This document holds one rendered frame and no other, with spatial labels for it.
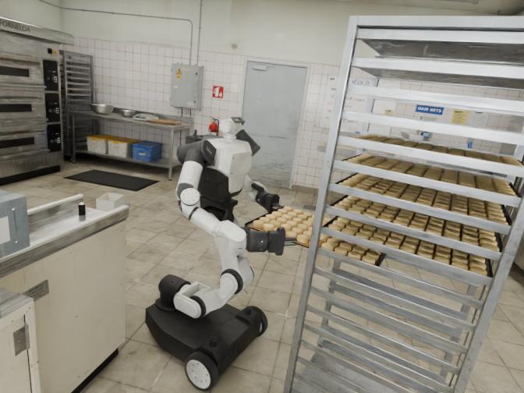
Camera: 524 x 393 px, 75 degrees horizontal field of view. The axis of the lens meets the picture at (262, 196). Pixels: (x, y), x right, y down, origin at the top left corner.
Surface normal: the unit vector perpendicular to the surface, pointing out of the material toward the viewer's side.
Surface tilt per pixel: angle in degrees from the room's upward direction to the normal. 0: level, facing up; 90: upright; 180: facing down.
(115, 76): 90
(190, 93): 90
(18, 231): 90
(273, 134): 90
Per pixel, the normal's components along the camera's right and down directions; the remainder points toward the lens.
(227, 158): 0.26, 0.23
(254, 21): -0.21, 0.25
